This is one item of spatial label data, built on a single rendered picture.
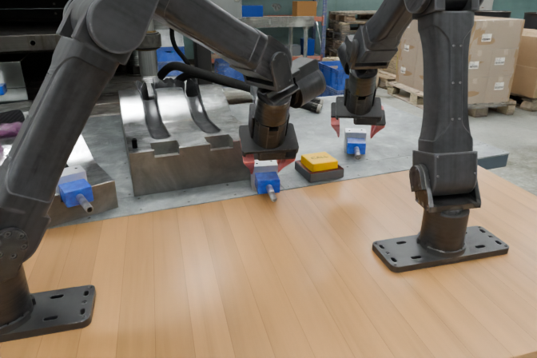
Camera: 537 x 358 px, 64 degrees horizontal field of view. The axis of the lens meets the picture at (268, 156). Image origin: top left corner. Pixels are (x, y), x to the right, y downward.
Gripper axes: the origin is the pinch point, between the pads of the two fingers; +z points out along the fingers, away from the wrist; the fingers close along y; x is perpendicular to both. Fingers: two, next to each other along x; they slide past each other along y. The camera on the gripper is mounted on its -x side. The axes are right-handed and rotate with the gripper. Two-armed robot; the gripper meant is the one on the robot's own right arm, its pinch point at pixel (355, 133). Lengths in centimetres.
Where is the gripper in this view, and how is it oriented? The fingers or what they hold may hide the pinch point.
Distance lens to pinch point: 106.2
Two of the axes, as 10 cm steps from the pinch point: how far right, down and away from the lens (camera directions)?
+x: -1.0, 7.7, -6.3
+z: 0.6, 6.4, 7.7
